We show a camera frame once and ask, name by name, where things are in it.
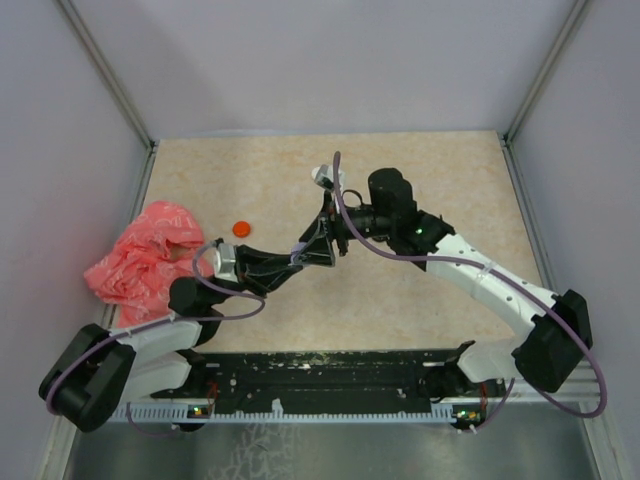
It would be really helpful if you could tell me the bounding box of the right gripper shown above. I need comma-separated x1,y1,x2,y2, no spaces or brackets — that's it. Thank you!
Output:
294,191,394,268

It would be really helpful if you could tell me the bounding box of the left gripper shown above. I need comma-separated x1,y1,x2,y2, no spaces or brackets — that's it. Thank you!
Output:
208,243,301,307

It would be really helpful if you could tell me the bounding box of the orange charging case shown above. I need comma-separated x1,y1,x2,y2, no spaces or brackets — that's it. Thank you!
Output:
232,220,252,238

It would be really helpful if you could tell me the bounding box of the purple charging case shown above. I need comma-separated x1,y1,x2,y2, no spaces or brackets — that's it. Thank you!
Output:
290,242,306,264

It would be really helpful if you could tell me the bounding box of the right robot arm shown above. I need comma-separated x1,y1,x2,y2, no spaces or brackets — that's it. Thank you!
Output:
292,165,593,396

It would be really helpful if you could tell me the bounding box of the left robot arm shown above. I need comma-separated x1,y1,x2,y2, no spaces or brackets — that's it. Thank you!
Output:
38,241,307,433

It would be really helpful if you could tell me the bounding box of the pink plastic bag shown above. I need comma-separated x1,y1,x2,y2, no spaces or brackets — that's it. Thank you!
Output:
84,201,205,328

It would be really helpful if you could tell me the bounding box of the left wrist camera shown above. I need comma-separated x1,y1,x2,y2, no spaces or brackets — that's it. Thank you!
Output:
213,242,238,283

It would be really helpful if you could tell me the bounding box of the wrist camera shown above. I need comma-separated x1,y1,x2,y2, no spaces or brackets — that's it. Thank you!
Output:
314,164,346,192
213,242,238,283

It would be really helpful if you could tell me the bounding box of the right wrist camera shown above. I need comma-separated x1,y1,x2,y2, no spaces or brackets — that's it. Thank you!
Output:
314,164,346,192

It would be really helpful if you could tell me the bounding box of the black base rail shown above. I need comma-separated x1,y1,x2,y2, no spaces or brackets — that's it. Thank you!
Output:
155,349,505,415

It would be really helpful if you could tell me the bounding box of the grey cable duct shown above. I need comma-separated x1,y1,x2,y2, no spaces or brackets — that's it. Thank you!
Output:
114,397,481,426

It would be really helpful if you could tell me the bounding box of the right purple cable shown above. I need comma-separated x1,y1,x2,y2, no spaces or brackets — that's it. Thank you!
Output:
332,151,609,419

